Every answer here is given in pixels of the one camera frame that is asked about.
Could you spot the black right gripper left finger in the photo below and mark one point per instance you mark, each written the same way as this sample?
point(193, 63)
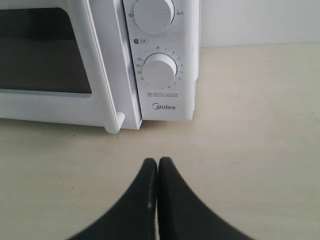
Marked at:
point(132, 217)

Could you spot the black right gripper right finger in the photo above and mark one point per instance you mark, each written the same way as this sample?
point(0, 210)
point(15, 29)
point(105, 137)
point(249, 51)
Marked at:
point(182, 215)

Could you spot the white microwave door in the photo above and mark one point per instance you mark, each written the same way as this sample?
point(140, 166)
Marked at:
point(67, 62)

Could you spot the white Midea microwave body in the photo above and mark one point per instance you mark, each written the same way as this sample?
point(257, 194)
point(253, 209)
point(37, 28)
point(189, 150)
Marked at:
point(181, 41)

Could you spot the lower white timer knob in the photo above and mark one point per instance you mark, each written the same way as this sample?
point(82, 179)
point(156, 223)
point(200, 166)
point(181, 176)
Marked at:
point(159, 70)

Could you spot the upper white power knob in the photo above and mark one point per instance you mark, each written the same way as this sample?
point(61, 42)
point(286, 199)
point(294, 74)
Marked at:
point(154, 16)

